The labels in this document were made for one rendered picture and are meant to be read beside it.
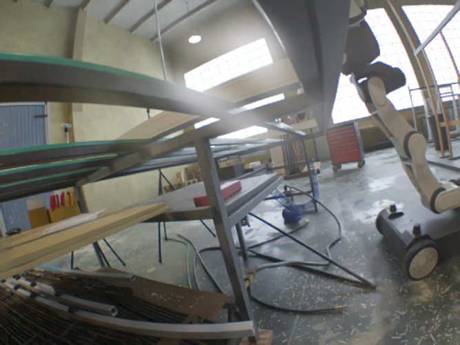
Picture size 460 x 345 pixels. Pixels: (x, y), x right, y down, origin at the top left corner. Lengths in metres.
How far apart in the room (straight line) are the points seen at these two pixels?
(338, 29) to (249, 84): 0.38
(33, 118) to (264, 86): 6.81
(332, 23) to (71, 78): 0.25
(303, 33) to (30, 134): 6.81
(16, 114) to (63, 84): 6.80
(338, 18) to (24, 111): 7.08
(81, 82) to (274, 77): 0.43
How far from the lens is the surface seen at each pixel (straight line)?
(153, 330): 0.58
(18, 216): 6.41
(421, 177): 1.18
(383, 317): 0.96
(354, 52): 1.07
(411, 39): 10.41
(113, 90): 0.26
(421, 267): 1.12
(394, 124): 1.10
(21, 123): 6.94
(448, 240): 1.21
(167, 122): 0.69
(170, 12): 10.85
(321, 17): 0.18
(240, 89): 0.56
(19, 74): 0.23
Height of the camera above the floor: 0.71
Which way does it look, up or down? 2 degrees down
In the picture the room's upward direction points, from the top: 13 degrees counter-clockwise
